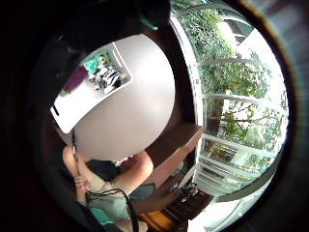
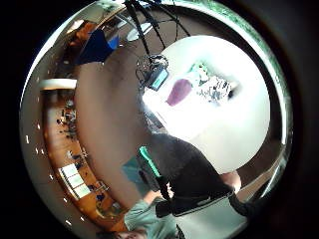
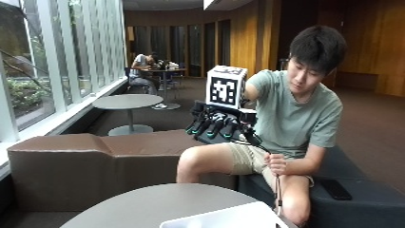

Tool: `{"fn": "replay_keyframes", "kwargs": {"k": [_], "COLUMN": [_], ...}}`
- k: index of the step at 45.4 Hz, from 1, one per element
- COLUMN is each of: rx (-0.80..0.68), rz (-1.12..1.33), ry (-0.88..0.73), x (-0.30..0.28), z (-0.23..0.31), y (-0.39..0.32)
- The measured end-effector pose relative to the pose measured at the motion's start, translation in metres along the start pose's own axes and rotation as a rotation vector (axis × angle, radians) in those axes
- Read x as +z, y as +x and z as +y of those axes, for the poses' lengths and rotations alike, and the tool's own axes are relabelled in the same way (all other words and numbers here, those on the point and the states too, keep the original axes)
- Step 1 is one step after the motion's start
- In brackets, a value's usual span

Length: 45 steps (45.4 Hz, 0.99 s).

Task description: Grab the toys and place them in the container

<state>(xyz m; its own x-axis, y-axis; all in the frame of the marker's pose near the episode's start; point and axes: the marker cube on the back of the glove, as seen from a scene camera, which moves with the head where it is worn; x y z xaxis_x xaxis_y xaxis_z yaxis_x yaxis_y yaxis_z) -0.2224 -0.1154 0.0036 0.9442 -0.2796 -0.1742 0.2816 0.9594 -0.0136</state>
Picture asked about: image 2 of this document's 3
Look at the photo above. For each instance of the small white round table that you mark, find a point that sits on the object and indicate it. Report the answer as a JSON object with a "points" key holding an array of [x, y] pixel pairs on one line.
{"points": [[139, 32]]}

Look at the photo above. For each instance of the long wooden counter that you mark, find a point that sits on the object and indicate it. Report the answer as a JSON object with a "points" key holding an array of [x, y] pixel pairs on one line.
{"points": [[60, 149]]}

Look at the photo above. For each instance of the purple object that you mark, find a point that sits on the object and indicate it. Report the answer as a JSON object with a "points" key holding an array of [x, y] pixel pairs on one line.
{"points": [[179, 91]]}

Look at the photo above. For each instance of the blue chair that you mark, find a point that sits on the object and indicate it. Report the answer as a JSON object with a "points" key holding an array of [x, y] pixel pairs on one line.
{"points": [[96, 46]]}

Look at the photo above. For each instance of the black camera with screen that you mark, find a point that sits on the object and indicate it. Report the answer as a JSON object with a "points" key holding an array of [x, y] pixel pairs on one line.
{"points": [[159, 79]]}

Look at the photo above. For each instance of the green and white packet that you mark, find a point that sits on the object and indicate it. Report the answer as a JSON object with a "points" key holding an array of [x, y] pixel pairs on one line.
{"points": [[201, 73]]}

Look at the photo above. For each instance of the black and white patterned bag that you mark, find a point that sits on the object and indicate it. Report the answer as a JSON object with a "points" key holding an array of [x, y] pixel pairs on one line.
{"points": [[216, 88]]}

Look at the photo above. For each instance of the white framed window panels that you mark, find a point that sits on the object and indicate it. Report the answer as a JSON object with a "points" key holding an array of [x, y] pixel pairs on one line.
{"points": [[75, 181]]}

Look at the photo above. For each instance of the the person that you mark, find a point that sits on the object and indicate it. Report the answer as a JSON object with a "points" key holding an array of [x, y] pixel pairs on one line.
{"points": [[143, 217]]}

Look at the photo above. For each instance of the black tripod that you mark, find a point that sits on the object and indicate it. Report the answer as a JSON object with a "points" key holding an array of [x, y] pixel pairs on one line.
{"points": [[137, 23]]}

